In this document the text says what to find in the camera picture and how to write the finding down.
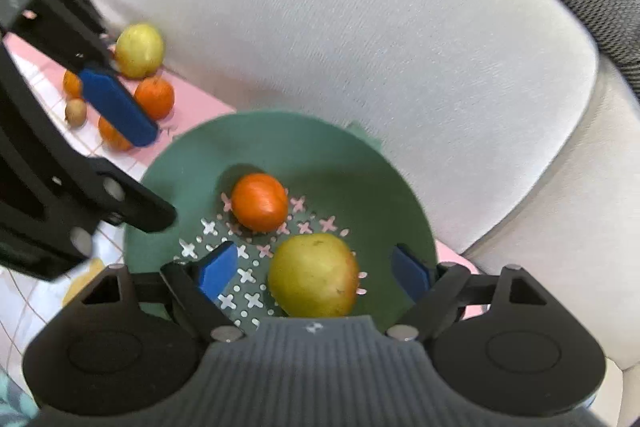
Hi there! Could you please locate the small orange tangerine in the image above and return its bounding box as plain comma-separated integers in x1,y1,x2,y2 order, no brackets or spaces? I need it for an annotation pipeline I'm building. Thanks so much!
98,116,132,152

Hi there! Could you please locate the yellow green apple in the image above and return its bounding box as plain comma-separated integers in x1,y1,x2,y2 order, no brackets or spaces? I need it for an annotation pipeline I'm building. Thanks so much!
114,23,165,79

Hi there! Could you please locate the small tan longan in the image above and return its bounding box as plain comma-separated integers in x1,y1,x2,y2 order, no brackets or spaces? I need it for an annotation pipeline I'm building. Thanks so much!
65,98,87,129

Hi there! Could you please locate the large orange tangerine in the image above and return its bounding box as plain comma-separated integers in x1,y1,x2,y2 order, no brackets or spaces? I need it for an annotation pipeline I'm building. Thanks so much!
231,172,288,233

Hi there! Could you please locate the green colander bowl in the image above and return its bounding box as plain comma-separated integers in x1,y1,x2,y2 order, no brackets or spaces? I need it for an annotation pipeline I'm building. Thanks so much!
124,112,436,333

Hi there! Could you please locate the pink white checked cloth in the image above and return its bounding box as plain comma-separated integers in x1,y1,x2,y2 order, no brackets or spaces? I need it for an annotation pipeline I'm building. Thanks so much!
0,31,482,388

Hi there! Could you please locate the teal striped fabric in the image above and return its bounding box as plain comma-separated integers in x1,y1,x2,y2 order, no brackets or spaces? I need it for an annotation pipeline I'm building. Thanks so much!
0,371,39,427

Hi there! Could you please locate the beige sofa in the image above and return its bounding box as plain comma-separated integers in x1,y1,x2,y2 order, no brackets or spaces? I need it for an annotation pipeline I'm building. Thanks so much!
93,0,639,425

